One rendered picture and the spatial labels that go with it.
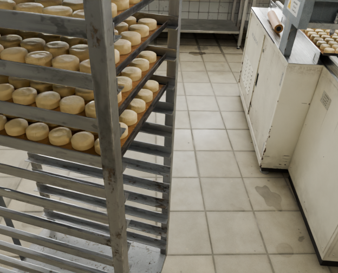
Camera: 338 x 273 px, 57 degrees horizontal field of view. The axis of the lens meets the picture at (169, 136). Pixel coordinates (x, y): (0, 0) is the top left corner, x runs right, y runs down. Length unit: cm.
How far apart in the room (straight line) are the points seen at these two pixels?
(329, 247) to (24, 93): 151
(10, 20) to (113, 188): 35
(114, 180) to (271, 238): 143
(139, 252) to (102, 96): 116
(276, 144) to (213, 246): 78
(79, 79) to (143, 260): 114
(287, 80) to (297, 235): 89
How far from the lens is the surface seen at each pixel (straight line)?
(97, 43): 49
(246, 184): 220
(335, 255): 183
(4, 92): 75
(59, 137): 73
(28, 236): 102
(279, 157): 220
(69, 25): 54
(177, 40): 93
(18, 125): 80
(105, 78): 50
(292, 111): 201
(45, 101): 69
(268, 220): 202
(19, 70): 63
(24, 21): 58
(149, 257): 158
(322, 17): 192
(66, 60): 63
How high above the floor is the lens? 147
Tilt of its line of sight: 35 degrees down
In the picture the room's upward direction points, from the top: 3 degrees clockwise
